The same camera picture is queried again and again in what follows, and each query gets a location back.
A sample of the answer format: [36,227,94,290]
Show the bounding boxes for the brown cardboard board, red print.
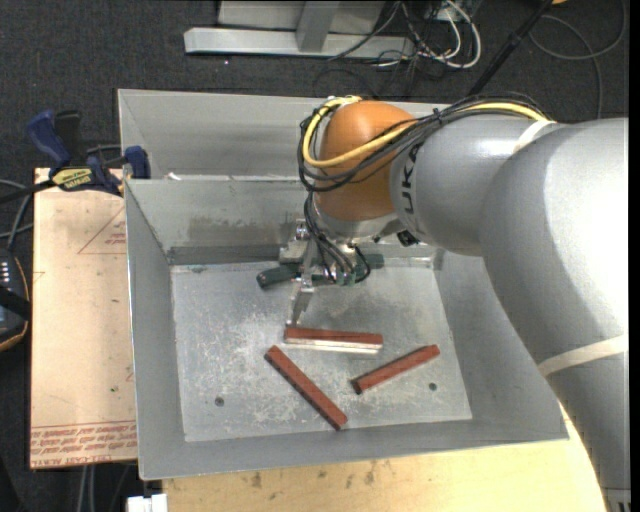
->
[29,167,139,471]

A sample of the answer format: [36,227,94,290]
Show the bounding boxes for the grey metal bin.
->
[117,88,570,482]

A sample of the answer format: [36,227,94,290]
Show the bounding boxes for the red-brown flat block, pale side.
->
[283,325,385,356]

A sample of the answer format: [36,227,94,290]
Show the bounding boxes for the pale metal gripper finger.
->
[296,287,316,323]
[286,285,304,326]

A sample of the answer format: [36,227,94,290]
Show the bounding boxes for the dark green flat block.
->
[256,253,387,290]

